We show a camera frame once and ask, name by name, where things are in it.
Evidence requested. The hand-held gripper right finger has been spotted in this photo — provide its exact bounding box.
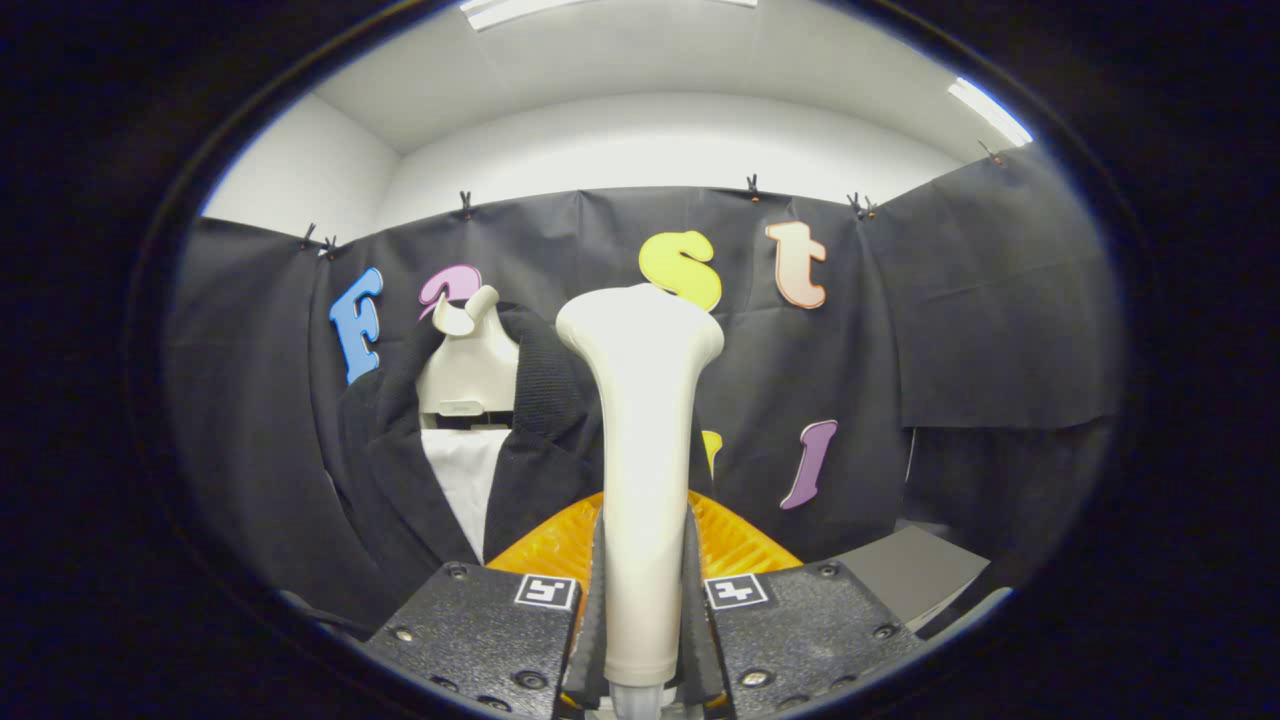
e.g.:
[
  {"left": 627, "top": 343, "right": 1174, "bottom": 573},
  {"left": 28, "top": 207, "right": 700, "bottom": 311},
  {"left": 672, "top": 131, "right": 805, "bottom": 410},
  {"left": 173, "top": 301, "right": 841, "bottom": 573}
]
[{"left": 683, "top": 490, "right": 926, "bottom": 720}]

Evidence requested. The black blazer jacket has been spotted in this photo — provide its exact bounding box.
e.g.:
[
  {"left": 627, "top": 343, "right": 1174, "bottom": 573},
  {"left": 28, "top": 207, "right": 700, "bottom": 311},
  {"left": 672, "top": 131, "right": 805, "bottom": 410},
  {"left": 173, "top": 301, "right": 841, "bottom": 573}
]
[{"left": 320, "top": 300, "right": 713, "bottom": 626}]

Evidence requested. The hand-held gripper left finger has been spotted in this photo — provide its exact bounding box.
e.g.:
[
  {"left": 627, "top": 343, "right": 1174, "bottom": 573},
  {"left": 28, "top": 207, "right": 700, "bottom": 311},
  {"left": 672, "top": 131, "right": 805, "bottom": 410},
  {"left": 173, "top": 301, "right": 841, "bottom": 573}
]
[{"left": 362, "top": 490, "right": 608, "bottom": 720}]

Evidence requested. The long ceiling light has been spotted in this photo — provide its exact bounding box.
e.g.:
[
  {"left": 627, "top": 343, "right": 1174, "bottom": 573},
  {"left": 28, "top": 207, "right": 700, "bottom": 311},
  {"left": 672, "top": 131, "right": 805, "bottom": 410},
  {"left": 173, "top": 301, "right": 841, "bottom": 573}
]
[{"left": 460, "top": 0, "right": 759, "bottom": 31}]

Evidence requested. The black backdrop cloth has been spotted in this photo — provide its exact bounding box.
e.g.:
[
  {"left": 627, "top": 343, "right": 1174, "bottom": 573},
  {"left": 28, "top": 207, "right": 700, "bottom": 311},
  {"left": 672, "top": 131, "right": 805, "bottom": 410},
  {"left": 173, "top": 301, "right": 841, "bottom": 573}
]
[{"left": 165, "top": 140, "right": 1126, "bottom": 641}]

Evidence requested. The small ceiling light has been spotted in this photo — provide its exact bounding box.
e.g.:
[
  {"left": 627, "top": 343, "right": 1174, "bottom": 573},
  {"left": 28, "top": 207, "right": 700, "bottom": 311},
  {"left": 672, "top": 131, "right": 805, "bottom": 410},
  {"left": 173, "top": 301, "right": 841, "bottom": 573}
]
[{"left": 948, "top": 77, "right": 1034, "bottom": 148}]

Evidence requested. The grey cabinet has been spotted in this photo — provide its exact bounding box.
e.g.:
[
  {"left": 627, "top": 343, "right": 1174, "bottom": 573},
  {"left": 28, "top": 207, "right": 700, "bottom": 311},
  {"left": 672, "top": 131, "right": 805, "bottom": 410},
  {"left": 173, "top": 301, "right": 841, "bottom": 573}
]
[{"left": 830, "top": 525, "right": 1011, "bottom": 641}]

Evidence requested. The row of black cloth clips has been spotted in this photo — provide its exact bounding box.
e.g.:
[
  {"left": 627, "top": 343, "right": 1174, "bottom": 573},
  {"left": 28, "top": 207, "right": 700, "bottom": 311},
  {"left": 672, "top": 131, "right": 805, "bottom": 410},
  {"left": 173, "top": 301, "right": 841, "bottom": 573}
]
[{"left": 298, "top": 140, "right": 1006, "bottom": 261}]

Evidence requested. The white garment steamer wand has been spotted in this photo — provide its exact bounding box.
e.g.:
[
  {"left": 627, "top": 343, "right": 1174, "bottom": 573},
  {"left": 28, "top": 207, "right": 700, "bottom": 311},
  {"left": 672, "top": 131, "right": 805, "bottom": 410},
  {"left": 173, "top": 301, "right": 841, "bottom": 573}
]
[{"left": 555, "top": 283, "right": 726, "bottom": 720}]

